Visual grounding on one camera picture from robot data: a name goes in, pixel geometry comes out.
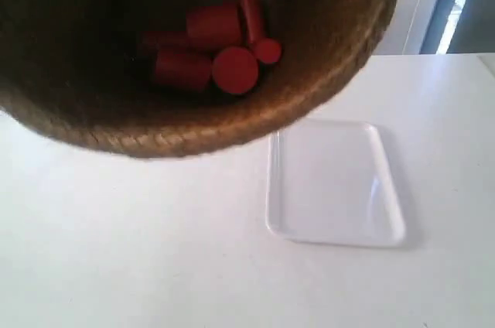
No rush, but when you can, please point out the brown woven wicker basket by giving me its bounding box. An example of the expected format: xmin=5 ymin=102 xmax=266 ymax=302
xmin=1 ymin=0 xmax=397 ymax=158

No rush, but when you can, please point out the large red cylinder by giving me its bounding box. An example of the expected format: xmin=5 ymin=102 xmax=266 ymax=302
xmin=152 ymin=46 xmax=259 ymax=95

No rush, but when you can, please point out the thin red cylinder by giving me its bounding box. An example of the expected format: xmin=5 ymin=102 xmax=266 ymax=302
xmin=240 ymin=0 xmax=282 ymax=65

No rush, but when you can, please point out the white rectangular plastic tray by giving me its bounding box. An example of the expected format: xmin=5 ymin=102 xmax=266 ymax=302
xmin=265 ymin=119 xmax=407 ymax=248

